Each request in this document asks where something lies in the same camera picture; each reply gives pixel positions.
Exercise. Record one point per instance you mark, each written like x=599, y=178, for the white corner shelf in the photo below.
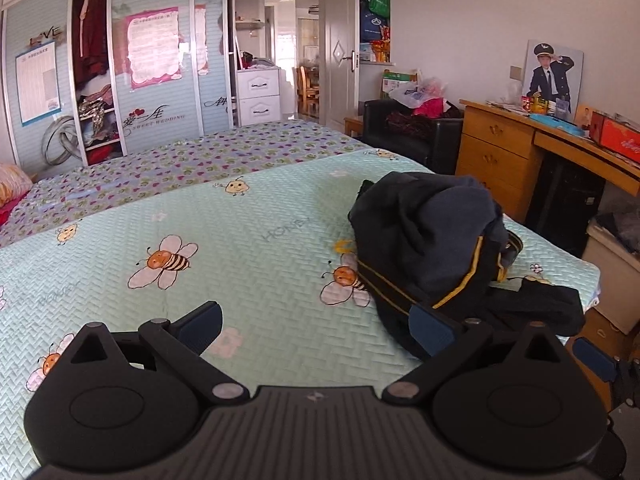
x=248, y=5

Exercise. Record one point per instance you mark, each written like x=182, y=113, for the wooden desk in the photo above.
x=500, y=145

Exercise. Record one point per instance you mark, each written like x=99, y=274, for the heart print bed sheet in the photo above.
x=200, y=160

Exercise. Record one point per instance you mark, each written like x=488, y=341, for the green bag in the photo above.
x=378, y=4

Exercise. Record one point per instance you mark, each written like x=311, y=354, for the yellow snack packet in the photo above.
x=539, y=106

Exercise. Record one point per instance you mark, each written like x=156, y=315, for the teal pencil case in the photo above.
x=557, y=124

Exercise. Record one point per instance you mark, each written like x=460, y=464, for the mint quilted bee bedspread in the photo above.
x=250, y=260

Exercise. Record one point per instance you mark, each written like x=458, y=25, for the black computer case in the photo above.
x=565, y=200

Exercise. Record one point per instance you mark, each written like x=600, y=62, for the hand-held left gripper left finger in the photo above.
x=202, y=322

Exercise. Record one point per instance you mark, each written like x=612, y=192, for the uniform portrait photo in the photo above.
x=550, y=75

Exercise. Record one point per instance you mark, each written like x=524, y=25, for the white drawer cabinet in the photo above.
x=257, y=95

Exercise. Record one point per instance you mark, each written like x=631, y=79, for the blue bag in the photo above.
x=372, y=27

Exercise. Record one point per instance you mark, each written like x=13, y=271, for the small wooden table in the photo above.
x=352, y=125

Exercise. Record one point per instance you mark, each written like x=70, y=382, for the white door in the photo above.
x=340, y=45

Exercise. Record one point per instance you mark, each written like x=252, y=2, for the small standing photo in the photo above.
x=582, y=116

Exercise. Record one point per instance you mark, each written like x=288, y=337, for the green cardboard box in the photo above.
x=395, y=80

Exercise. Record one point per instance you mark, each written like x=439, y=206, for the sliding door wardrobe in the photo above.
x=30, y=20

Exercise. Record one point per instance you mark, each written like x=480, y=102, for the wall socket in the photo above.
x=515, y=72

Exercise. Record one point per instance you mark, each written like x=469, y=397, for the black armchair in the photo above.
x=415, y=130

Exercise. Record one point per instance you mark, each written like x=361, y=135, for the red blanket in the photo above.
x=4, y=215

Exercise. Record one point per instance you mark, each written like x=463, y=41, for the beige storage bin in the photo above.
x=612, y=280

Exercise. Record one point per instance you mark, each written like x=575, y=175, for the wooden letter sign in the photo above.
x=45, y=36

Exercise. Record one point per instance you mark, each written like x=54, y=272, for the wooden chair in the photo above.
x=307, y=87

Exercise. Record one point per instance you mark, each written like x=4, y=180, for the wooden headboard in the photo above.
x=597, y=332

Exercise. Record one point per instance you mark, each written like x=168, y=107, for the pink clothing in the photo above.
x=430, y=107

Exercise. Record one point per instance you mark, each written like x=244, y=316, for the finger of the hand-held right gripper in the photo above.
x=595, y=360

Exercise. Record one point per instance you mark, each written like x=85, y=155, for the dark clothes pile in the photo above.
x=622, y=227

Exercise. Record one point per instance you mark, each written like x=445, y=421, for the blue bordered poster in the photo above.
x=37, y=85

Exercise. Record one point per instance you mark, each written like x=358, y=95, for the hanging red clothes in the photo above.
x=90, y=30

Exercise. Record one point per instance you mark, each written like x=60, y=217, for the pile of patterned clothes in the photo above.
x=95, y=115

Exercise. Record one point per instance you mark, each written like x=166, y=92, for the red box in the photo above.
x=620, y=137

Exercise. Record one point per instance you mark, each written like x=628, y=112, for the floral folded quilt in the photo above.
x=12, y=182

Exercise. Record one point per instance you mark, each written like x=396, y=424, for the pile of snack packets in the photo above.
x=381, y=47

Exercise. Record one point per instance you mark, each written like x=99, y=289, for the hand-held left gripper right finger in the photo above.
x=430, y=330

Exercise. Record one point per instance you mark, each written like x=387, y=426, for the white plastic bag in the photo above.
x=415, y=92

